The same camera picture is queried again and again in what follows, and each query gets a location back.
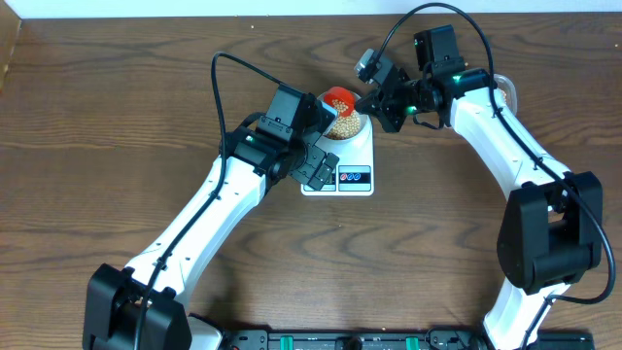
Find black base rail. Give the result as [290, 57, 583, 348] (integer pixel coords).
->
[216, 325, 596, 350]

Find soybeans in bowl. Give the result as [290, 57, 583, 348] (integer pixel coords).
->
[326, 111, 362, 140]

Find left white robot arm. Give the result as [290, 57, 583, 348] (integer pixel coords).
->
[83, 85, 338, 350]

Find clear plastic container of soybeans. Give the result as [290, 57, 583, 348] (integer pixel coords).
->
[494, 74, 518, 116]

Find grey round bowl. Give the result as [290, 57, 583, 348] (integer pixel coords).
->
[320, 90, 366, 140]

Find white digital kitchen scale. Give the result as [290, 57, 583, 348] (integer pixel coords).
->
[300, 115, 375, 196]

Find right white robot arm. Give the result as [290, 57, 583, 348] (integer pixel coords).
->
[355, 25, 605, 349]

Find red measuring scoop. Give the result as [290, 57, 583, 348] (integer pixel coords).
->
[323, 87, 356, 118]

